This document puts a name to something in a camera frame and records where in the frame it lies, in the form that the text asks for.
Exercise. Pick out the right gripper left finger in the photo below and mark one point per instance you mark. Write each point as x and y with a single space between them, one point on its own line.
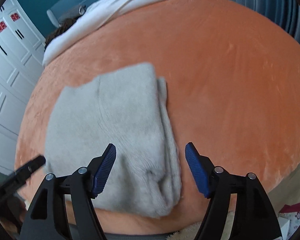
47 218

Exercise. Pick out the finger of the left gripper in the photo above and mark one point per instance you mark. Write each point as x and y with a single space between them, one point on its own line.
18 178

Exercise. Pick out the light grey knitted sweater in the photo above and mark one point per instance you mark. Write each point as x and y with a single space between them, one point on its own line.
126 108

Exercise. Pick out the dark brown clothing pile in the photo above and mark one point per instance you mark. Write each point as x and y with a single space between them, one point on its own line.
67 20

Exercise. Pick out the red floral patterned box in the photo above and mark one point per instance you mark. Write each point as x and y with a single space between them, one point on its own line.
289 220

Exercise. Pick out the orange plush bed blanket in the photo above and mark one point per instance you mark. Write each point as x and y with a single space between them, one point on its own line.
233 80

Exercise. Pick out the white panelled wardrobe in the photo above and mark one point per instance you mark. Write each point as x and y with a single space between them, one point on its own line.
21 55

